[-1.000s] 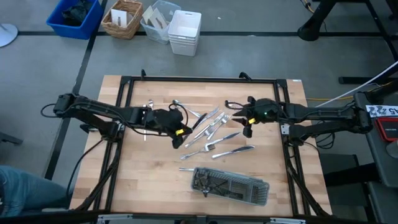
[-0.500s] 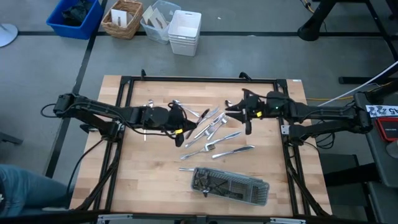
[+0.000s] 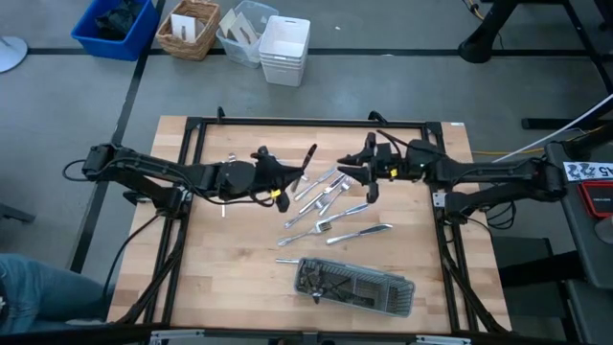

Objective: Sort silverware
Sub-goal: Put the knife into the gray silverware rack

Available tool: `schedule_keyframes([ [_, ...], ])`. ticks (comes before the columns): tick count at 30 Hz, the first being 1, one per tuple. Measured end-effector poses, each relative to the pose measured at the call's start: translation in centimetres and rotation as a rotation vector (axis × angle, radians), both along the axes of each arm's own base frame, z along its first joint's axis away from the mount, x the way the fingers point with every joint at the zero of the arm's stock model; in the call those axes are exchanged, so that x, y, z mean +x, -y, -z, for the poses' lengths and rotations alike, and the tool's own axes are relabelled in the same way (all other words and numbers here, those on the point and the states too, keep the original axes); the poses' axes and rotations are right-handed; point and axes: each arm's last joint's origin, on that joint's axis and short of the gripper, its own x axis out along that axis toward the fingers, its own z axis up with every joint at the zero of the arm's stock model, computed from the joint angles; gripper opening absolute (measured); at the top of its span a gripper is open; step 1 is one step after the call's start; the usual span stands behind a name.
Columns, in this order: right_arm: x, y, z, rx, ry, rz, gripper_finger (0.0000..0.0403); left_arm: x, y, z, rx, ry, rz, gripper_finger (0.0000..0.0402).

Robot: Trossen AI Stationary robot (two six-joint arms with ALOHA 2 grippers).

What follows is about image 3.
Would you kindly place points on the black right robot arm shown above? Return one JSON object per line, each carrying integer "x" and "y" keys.
{"x": 503, "y": 170}

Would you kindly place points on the black table foot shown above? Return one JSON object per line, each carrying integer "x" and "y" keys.
{"x": 541, "y": 270}

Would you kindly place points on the red black device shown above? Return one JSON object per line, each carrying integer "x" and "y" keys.
{"x": 598, "y": 199}

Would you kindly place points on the black metal table frame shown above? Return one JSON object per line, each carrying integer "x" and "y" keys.
{"x": 311, "y": 122}

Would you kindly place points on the black metal bar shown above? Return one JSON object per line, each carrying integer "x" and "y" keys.
{"x": 541, "y": 123}

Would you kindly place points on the silver knife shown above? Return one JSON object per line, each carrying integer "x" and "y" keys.
{"x": 364, "y": 232}
{"x": 316, "y": 183}
{"x": 286, "y": 261}
{"x": 325, "y": 190}
{"x": 352, "y": 208}

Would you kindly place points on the blue plastic bin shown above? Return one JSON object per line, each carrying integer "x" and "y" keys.
{"x": 120, "y": 50}

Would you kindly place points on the white label card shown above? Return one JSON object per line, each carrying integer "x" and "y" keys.
{"x": 184, "y": 26}

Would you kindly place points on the clear plastic bin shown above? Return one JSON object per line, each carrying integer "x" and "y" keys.
{"x": 230, "y": 50}

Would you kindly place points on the black stand base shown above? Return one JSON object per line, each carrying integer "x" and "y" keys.
{"x": 479, "y": 48}

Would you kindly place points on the dark grey side table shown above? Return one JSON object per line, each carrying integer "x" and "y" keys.
{"x": 574, "y": 239}

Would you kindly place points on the black clamp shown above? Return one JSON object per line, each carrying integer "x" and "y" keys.
{"x": 378, "y": 116}
{"x": 220, "y": 114}

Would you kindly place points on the silver mounting plate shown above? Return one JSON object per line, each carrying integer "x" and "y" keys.
{"x": 438, "y": 200}

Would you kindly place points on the wicker basket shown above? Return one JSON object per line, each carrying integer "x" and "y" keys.
{"x": 189, "y": 48}

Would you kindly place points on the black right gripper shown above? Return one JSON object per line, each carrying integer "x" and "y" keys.
{"x": 390, "y": 160}

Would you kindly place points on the grey mesh cutlery basket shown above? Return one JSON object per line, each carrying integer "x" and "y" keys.
{"x": 395, "y": 292}

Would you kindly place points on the black cloth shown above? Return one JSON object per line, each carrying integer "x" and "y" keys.
{"x": 117, "y": 21}

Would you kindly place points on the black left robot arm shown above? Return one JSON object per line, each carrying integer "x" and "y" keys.
{"x": 158, "y": 168}

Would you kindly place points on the person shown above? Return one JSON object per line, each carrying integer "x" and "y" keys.
{"x": 48, "y": 292}

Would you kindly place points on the white round floor base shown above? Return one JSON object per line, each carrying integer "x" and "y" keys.
{"x": 9, "y": 52}

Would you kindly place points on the stacked white plastic bins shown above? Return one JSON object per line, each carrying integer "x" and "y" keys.
{"x": 285, "y": 48}

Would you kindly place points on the small silver fork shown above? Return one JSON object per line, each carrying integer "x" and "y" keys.
{"x": 232, "y": 157}

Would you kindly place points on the grey metal foot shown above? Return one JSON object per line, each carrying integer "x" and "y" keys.
{"x": 16, "y": 213}

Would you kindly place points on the white printed label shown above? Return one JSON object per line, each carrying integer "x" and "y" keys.
{"x": 586, "y": 171}

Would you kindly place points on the beige cardboard card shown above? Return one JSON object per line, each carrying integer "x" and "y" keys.
{"x": 239, "y": 29}

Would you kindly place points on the silver metal bracket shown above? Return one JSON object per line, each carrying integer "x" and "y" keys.
{"x": 177, "y": 335}
{"x": 443, "y": 340}

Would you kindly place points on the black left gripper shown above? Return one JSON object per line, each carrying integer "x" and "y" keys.
{"x": 268, "y": 175}

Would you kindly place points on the grey round disc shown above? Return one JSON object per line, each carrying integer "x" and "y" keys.
{"x": 606, "y": 230}

